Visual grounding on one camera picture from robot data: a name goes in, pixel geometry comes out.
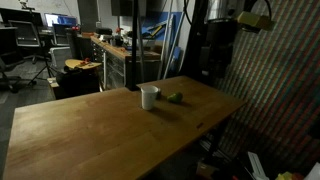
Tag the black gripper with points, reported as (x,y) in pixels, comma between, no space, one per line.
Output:
(218,43)

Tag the green pear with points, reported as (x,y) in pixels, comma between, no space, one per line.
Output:
(175,97)

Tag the Franka robot arm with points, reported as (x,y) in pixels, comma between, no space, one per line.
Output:
(218,20)

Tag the white paper cup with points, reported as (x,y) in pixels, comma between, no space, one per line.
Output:
(148,97)

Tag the leaning metal poles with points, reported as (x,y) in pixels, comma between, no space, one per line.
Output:
(168,43)

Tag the blue board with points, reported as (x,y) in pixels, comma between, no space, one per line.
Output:
(160,25)

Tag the multicolour patterned backdrop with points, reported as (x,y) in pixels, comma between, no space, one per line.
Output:
(276,86)

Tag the black vertical pole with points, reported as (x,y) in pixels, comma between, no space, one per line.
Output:
(134,45)

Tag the wood-topped drawer workbench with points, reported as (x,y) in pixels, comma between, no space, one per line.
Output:
(113,63)

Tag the black appliance on workbench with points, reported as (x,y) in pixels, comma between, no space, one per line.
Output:
(104,32)

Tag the cardboard box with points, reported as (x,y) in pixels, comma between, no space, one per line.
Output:
(205,168)

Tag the white paper sheets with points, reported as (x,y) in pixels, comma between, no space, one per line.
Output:
(257,165)

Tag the red objects on board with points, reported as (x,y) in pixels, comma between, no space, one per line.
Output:
(85,61)

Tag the round wooden board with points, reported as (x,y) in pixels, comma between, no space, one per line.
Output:
(81,64)

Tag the yellow-green item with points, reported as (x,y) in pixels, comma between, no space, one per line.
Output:
(286,176)

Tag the dark desk chair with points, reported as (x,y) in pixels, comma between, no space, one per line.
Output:
(61,34)

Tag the lit computer monitor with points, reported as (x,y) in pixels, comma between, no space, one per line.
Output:
(60,19)

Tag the black tripod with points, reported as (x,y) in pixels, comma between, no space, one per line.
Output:
(42,69)

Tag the grey mesh office chair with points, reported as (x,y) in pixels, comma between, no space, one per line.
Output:
(26,33)

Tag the dark computer monitor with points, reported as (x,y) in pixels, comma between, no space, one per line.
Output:
(20,16)

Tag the black office chair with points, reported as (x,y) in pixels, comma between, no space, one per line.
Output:
(8,71)

